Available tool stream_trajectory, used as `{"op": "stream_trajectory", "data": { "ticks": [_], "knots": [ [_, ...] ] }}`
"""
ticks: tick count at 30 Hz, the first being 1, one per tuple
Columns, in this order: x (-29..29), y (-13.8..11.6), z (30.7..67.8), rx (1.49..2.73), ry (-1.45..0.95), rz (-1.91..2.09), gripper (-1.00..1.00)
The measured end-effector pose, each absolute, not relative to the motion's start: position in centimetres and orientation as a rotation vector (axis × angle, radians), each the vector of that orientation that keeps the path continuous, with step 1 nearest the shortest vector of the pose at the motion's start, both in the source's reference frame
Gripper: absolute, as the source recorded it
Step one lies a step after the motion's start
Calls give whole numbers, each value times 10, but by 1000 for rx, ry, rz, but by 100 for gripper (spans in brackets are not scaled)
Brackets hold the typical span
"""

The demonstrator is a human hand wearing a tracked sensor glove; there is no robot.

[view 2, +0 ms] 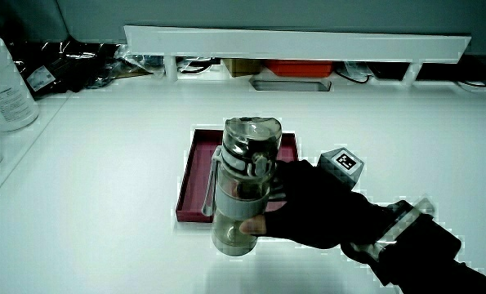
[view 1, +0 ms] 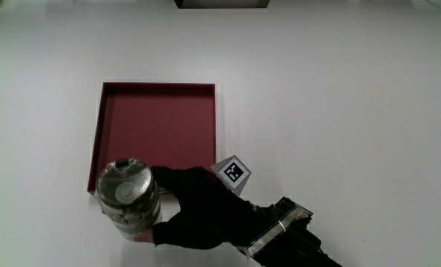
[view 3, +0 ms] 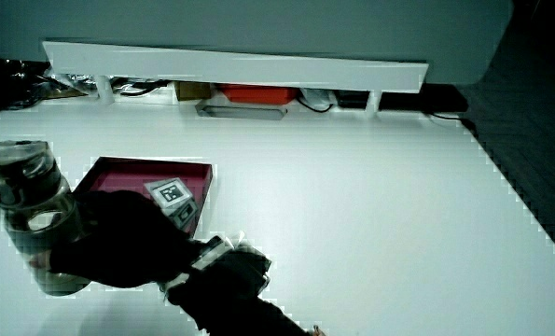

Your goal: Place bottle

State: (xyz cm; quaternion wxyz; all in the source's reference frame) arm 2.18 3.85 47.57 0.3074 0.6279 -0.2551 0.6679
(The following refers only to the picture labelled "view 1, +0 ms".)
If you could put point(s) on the dark red square tray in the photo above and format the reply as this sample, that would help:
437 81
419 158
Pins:
161 126

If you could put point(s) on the dark rectangular box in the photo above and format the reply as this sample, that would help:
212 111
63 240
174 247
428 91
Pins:
222 3

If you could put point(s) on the person's right forearm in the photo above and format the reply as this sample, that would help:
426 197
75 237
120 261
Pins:
298 241

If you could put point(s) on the person's right hand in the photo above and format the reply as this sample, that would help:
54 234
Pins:
205 215

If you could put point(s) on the silver metal bottle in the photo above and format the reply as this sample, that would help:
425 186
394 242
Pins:
127 193

